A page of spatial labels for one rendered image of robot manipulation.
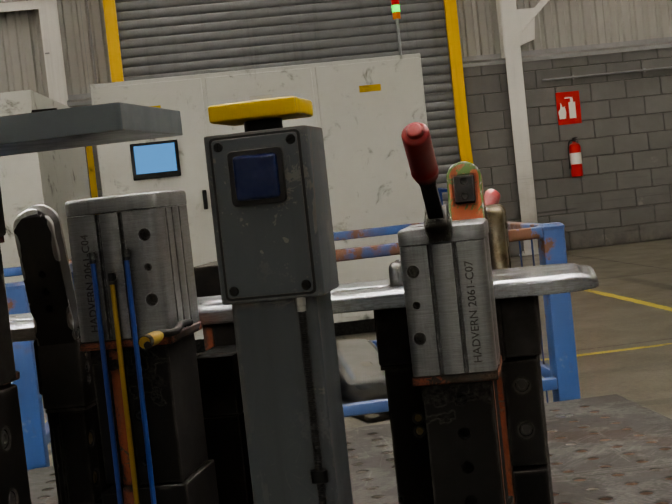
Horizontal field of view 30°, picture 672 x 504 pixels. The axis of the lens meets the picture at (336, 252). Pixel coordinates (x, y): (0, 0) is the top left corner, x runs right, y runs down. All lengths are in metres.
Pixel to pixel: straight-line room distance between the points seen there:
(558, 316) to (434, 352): 2.20
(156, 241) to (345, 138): 8.19
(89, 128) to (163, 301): 0.23
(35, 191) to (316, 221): 8.32
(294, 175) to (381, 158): 8.40
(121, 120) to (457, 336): 0.32
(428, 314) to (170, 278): 0.21
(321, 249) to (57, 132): 0.19
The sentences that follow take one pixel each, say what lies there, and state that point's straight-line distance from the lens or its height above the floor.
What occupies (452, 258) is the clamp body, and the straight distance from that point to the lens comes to 0.96.
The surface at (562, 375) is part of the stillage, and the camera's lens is 3.19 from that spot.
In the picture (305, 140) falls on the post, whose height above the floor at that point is 1.13.
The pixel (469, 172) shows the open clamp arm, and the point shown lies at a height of 1.10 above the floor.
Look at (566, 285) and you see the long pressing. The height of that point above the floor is 0.99.
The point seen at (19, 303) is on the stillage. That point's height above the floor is 0.90.
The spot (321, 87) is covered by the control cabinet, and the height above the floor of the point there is 1.82.
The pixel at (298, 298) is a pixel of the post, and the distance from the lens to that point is 0.82.
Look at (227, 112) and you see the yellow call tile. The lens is 0.83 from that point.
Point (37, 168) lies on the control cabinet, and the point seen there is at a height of 1.44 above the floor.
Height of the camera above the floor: 1.10
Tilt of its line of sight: 3 degrees down
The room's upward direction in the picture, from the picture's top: 6 degrees counter-clockwise
